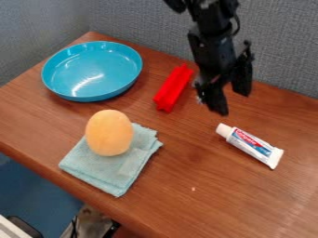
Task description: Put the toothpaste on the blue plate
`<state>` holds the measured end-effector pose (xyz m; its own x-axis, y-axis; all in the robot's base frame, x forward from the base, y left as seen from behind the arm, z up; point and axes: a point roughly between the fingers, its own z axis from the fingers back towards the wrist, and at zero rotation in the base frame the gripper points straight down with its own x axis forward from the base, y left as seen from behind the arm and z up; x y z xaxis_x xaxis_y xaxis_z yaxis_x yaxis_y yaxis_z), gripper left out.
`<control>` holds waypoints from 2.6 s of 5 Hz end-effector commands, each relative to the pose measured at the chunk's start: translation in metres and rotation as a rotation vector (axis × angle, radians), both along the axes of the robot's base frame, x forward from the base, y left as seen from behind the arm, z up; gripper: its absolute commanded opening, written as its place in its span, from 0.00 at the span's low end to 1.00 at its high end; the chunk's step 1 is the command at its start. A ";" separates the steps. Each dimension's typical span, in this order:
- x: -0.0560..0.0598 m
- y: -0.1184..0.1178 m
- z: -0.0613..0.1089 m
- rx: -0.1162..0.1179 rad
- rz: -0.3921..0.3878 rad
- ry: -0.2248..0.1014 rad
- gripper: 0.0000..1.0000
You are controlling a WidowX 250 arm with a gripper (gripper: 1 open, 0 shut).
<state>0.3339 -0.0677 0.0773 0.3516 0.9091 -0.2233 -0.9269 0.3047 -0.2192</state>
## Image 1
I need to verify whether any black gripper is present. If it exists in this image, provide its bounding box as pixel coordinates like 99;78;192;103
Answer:
187;26;254;116

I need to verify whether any white toothpaste tube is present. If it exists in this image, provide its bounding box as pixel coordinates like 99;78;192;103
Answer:
217;123;285;169

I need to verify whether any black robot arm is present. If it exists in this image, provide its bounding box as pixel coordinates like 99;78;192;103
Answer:
164;0;255;116

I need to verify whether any blue plate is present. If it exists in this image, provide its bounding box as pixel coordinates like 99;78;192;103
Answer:
41;41;143;102

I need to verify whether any red plastic block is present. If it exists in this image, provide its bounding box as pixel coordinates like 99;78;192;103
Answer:
152;64;194;112

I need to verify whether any orange egg-shaped ball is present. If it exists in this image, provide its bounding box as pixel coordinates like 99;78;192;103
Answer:
84;110;134;156

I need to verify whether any light blue folded cloth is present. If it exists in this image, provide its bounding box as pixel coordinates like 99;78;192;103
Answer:
58;122;164;198

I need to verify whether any metal table leg bracket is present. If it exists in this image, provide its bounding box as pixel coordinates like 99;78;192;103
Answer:
60;205;120;238

